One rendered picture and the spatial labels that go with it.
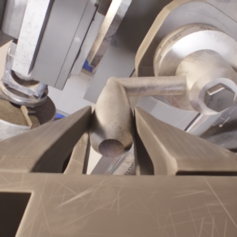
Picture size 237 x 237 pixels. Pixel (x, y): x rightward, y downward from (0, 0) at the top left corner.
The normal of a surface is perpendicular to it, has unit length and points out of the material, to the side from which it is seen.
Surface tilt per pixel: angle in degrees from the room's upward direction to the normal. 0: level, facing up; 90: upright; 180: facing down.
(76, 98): 90
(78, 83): 90
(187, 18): 90
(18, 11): 90
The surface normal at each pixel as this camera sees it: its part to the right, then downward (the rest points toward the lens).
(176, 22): 0.00, 0.56
